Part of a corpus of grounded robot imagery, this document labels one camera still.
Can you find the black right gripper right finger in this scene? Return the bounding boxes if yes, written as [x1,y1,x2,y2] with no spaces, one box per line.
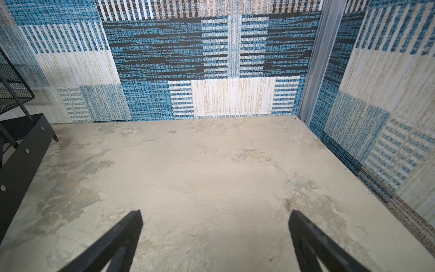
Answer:
[288,210,368,272]

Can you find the black wire dish rack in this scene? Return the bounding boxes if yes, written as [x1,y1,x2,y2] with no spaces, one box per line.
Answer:
[1,113,56,240]

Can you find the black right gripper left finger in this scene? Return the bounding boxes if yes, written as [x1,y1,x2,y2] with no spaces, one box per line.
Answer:
[60,210,143,272]

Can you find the black mesh shelf unit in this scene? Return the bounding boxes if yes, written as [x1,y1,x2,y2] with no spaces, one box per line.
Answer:
[1,49,35,114]

